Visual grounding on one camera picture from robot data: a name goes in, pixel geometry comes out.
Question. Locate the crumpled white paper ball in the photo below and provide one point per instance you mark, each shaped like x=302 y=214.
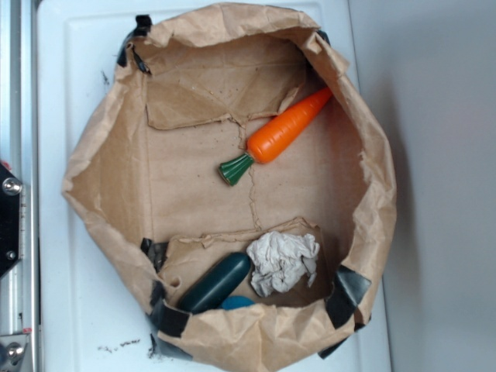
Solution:
x=280 y=260

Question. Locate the brown paper bag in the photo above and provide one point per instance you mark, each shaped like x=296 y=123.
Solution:
x=187 y=95

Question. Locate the black metal bracket with bolts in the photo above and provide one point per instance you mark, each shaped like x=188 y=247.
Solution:
x=10 y=205

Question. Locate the dark green toy cucumber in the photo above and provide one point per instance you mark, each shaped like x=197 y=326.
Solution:
x=216 y=285

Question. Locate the blue round toy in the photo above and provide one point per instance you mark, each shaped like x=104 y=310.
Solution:
x=235 y=302

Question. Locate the orange toy carrot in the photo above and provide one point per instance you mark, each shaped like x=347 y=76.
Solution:
x=272 y=139

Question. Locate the aluminium frame rail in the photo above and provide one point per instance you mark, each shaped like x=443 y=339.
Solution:
x=20 y=331

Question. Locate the white plastic tray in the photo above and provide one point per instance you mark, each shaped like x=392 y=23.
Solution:
x=90 y=320

